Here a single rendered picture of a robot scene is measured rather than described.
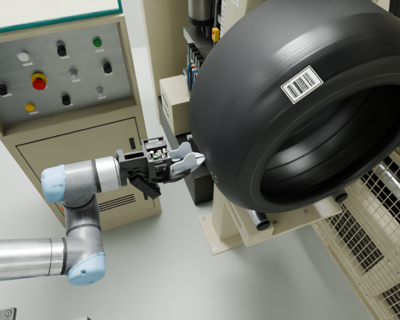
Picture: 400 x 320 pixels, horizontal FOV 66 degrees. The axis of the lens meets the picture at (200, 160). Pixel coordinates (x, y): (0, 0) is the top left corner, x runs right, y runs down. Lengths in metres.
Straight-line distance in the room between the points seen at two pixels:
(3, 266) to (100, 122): 0.80
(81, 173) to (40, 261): 0.18
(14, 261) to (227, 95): 0.51
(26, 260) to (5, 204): 1.73
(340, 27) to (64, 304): 1.76
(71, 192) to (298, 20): 0.57
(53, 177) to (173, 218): 1.37
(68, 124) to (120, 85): 0.25
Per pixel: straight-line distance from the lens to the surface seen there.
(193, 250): 1.90
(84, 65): 1.24
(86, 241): 0.71
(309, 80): 0.59
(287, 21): 0.68
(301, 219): 1.13
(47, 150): 1.43
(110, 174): 0.69
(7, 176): 2.55
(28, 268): 0.69
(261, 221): 0.95
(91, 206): 0.76
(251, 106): 0.60
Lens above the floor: 1.75
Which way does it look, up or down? 51 degrees down
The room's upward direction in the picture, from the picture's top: straight up
